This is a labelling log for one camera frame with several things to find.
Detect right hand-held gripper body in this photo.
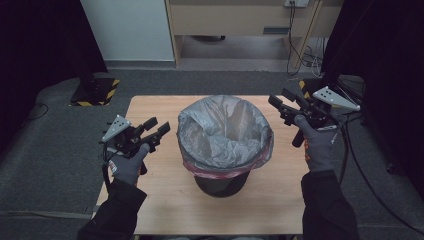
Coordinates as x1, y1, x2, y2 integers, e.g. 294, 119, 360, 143
282, 85, 362, 149

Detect left hand-held gripper cable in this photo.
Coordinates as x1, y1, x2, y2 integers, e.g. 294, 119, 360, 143
100, 146, 118, 194

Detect person's right hand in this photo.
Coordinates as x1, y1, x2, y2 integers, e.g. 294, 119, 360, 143
293, 114, 338, 173

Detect grey plastic garbage bag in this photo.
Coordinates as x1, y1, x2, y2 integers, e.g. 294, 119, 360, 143
176, 94, 276, 180

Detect light wooden desk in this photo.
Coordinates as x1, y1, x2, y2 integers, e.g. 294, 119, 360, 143
165, 0, 345, 70

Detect white panel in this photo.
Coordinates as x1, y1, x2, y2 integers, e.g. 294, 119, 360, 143
80, 0, 176, 62

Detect person's left hand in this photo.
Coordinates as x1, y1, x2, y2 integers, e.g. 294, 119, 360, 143
107, 143, 152, 187

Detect black mesh trash bin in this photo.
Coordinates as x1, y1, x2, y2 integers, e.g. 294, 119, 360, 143
193, 169, 251, 199

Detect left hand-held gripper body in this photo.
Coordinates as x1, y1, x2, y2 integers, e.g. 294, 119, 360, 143
99, 114, 158, 177

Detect black curtain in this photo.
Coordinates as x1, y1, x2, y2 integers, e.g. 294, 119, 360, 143
320, 0, 424, 193

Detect white cable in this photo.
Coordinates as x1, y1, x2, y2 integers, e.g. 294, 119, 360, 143
301, 36, 327, 78

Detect black power cable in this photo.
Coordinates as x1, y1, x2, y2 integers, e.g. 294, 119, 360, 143
285, 1, 304, 77

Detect thin black floor cable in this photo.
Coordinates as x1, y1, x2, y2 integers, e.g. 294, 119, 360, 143
27, 102, 50, 122

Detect grey power strip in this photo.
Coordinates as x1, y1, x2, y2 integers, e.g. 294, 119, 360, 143
283, 0, 310, 9

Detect black stand base yellow stripes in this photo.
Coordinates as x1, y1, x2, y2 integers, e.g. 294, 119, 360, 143
69, 77, 121, 108
298, 77, 350, 109

